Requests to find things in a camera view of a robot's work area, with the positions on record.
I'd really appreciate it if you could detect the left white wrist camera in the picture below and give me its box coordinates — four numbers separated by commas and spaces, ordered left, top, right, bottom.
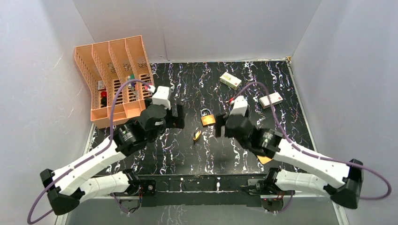
152, 86, 171, 110

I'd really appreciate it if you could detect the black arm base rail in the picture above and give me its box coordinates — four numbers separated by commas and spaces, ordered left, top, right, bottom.
62, 173, 343, 215

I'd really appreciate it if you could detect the purple cable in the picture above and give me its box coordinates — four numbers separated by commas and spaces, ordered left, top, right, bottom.
228, 81, 392, 201
27, 78, 156, 225

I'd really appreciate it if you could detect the brass padlock long shackle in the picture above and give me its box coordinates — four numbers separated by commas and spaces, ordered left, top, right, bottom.
192, 127, 201, 144

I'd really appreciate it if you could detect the orange spiral notebook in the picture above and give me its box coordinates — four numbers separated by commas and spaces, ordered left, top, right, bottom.
257, 156, 272, 165

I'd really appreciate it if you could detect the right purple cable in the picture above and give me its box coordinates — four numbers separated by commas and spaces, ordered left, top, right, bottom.
228, 81, 392, 201

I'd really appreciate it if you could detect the white green small box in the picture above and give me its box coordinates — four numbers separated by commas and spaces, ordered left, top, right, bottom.
219, 72, 242, 90

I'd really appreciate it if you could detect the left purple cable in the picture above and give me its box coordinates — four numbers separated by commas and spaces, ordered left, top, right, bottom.
27, 78, 156, 225

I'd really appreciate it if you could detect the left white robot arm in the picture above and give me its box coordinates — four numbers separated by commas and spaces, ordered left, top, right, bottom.
40, 104, 185, 215

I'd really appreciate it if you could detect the orange plastic file organizer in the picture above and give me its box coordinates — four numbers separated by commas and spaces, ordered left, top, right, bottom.
75, 35, 154, 128

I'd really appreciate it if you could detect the white red small box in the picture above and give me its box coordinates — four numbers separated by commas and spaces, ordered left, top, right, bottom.
259, 92, 283, 109

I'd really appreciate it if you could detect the red black item in organizer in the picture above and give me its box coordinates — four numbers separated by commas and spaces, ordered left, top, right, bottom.
100, 91, 107, 108

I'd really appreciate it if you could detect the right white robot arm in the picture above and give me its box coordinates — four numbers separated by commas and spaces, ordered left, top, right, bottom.
214, 113, 363, 209

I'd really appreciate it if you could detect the brass padlock centre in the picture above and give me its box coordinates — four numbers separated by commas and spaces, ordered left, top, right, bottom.
200, 108, 216, 127

